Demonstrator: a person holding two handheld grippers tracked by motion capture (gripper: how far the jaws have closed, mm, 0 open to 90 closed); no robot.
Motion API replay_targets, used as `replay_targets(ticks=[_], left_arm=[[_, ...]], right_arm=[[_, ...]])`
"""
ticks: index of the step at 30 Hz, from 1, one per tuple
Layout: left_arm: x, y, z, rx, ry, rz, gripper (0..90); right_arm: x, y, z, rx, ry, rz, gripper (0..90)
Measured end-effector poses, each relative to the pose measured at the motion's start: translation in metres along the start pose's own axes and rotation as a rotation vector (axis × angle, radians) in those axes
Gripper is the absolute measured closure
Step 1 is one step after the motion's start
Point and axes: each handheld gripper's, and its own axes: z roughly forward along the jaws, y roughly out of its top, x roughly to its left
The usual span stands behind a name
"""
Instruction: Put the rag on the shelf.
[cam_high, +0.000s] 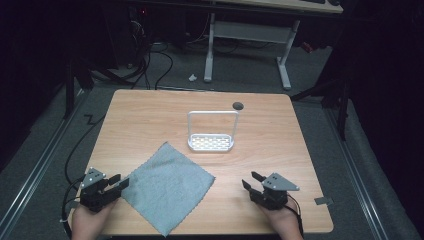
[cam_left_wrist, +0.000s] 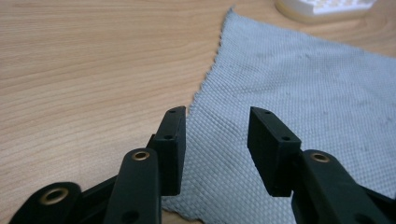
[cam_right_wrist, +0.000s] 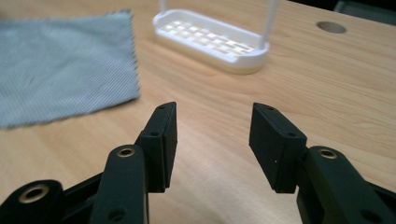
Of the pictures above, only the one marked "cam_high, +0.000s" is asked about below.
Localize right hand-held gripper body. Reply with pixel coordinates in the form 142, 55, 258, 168
250, 172, 300, 211

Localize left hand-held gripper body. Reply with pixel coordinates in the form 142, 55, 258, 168
79, 167, 120, 213

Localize grey cloth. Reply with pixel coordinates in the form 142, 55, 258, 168
120, 141, 216, 238

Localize white rack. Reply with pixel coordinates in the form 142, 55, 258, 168
186, 110, 240, 153

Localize person's left hand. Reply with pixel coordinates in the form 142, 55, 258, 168
71, 199, 118, 240

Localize person's right hand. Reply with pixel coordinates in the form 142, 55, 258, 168
258, 201, 304, 240

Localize black metal stand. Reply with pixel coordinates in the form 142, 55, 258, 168
62, 56, 96, 120
290, 43, 354, 142

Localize white-legged desk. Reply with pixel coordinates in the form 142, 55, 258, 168
203, 0, 344, 91

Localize black cable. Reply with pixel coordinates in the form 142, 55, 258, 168
284, 196, 305, 238
61, 113, 106, 239

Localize bundle of black cables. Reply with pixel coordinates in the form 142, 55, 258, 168
89, 13, 174, 91

